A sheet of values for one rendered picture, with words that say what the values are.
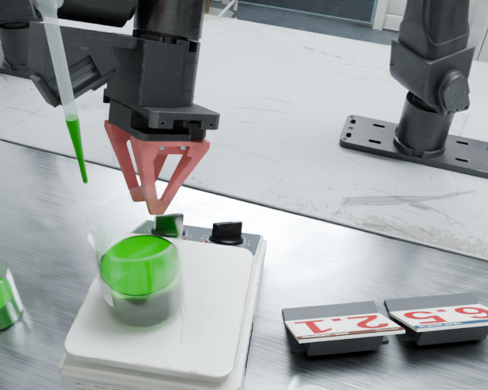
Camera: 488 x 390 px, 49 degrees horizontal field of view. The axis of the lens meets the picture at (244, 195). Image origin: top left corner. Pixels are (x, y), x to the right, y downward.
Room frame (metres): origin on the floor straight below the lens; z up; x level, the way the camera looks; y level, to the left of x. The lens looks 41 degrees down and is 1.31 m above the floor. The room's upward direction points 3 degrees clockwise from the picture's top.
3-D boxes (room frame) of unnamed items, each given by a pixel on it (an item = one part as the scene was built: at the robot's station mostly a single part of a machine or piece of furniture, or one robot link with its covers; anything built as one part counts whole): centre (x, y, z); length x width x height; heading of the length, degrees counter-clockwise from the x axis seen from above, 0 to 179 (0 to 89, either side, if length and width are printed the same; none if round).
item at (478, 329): (0.30, -0.19, 0.92); 0.09 x 0.06 x 0.04; 99
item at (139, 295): (0.25, 0.07, 1.03); 0.07 x 0.06 x 0.08; 175
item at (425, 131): (0.58, -0.23, 0.94); 0.20 x 0.07 x 0.08; 73
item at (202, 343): (0.25, 0.05, 0.98); 0.12 x 0.12 x 0.01; 83
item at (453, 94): (0.57, -0.22, 1.00); 0.09 x 0.06 x 0.06; 26
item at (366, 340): (0.28, -0.09, 0.92); 0.09 x 0.06 x 0.04; 99
